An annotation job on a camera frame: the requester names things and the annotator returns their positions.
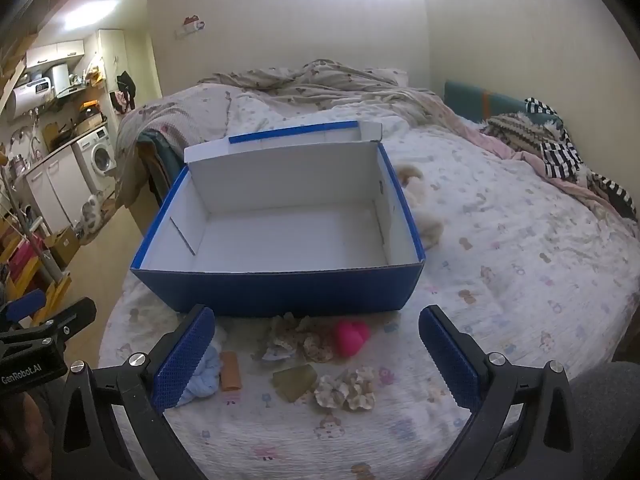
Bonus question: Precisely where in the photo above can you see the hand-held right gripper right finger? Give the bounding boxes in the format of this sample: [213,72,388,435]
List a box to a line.
[418,304,583,480]

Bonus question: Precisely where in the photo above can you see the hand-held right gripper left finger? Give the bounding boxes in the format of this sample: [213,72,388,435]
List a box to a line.
[50,304,217,480]

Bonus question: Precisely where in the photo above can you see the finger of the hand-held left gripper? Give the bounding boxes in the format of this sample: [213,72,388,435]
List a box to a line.
[0,290,48,325]
[20,297,98,347]

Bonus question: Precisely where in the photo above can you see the light blue fluffy scrunchie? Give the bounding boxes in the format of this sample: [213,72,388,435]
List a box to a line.
[176,345,222,407]

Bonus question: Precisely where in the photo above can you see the orange cloth roll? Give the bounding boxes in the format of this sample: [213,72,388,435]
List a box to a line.
[220,351,243,391]

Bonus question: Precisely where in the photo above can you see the white patterned small cloth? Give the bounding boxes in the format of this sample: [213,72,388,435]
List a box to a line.
[261,312,300,362]

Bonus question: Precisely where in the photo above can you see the pink plush ball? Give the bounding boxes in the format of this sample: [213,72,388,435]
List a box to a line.
[334,319,372,358]

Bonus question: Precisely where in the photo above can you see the cream scrunchie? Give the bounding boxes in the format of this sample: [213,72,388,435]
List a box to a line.
[313,366,377,412]

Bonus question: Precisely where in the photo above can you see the olive green cloth square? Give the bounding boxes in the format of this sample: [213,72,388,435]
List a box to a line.
[272,365,319,403]

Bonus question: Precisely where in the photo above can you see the blue cardboard box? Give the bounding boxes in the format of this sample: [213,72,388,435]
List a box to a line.
[130,121,427,318]

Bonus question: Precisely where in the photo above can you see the brown floral scrunchie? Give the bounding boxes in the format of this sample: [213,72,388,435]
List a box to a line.
[292,316,338,363]

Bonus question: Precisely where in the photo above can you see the yellow wooden rack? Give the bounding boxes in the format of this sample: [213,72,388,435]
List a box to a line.
[0,237,72,323]

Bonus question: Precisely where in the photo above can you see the printed bed sheet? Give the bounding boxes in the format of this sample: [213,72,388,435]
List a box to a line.
[97,95,640,480]

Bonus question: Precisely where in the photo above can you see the white base cabinet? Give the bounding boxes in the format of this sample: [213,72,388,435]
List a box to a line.
[24,147,97,235]

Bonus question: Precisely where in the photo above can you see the beige plush toy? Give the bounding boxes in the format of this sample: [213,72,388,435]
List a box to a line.
[396,162,446,252]

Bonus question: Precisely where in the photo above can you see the grey clothing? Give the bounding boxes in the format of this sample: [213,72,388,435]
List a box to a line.
[567,360,640,480]

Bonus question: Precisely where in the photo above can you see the white washing machine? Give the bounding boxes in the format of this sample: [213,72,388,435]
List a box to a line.
[74,126,118,177]

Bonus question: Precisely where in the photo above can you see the white water heater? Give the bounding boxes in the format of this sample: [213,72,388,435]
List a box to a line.
[11,77,57,122]

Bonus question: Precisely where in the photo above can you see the pink blanket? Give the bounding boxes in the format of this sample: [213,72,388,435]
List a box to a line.
[440,100,636,233]

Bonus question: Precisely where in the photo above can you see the black white striped garment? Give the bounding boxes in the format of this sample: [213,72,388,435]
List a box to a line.
[524,97,637,221]

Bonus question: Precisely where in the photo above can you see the hanging dark clothes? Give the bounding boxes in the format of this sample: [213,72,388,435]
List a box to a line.
[110,70,138,113]

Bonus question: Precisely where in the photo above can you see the brown knit blanket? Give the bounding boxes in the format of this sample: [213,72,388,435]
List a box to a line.
[486,111,567,155]

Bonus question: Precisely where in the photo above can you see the teal headboard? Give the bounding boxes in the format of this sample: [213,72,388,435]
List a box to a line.
[444,79,563,128]

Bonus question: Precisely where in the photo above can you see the beige printed quilt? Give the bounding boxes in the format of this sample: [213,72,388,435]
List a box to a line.
[119,59,453,153]

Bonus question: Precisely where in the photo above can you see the white wall cabinet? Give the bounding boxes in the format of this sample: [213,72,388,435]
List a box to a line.
[25,39,87,70]

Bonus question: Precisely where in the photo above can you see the wall ornament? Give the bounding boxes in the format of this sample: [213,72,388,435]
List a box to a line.
[175,13,207,40]

